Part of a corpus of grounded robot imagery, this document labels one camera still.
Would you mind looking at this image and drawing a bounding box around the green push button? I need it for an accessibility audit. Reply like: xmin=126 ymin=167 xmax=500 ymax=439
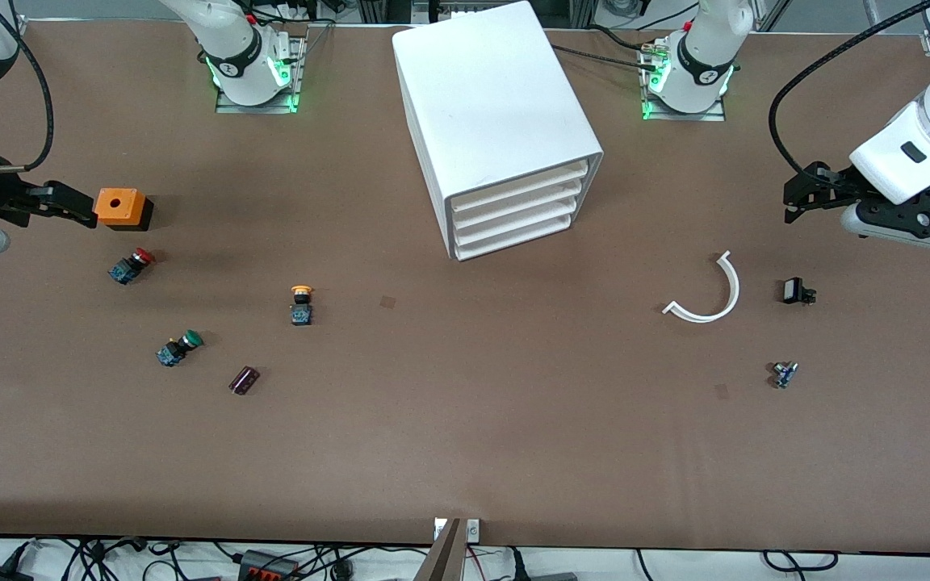
xmin=156 ymin=329 xmax=204 ymax=368

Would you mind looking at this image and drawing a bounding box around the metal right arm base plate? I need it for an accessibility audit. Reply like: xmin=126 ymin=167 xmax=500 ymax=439
xmin=215 ymin=36 xmax=307 ymax=115

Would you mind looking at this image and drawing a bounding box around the black power strip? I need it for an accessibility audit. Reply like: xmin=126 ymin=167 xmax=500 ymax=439
xmin=237 ymin=549 xmax=302 ymax=581

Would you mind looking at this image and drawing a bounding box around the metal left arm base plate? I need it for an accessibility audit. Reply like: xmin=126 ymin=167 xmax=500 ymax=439
xmin=641 ymin=40 xmax=728 ymax=123

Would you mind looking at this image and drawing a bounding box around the white edge bracket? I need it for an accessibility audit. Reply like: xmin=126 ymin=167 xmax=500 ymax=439
xmin=433 ymin=518 xmax=480 ymax=543

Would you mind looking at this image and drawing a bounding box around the orange button box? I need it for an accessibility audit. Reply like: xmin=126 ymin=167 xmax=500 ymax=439
xmin=94 ymin=188 xmax=154 ymax=232

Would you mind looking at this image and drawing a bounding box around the white plastic drawer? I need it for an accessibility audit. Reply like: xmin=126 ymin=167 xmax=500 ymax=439
xmin=452 ymin=176 xmax=584 ymax=230
xmin=454 ymin=194 xmax=578 ymax=245
xmin=455 ymin=211 xmax=573 ymax=261
xmin=450 ymin=159 xmax=591 ymax=213

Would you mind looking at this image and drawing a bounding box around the wooden post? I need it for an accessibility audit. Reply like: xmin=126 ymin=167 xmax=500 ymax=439
xmin=415 ymin=518 xmax=466 ymax=581

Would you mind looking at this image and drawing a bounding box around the black base cable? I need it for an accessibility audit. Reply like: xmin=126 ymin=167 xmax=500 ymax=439
xmin=550 ymin=42 xmax=653 ymax=73

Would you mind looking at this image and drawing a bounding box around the black looped cable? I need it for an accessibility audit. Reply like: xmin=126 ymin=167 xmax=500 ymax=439
xmin=762 ymin=550 xmax=839 ymax=575

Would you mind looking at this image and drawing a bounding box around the white curved plastic piece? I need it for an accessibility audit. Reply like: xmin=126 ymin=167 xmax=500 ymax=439
xmin=662 ymin=250 xmax=741 ymax=324

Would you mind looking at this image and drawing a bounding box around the red push button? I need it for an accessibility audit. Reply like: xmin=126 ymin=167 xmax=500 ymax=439
xmin=107 ymin=248 xmax=156 ymax=285

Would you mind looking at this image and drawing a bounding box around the white drawer cabinet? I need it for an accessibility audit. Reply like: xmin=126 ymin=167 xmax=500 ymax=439
xmin=392 ymin=0 xmax=605 ymax=262

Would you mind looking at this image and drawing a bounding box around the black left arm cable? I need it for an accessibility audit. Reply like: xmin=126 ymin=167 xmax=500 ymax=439
xmin=768 ymin=0 xmax=930 ymax=190

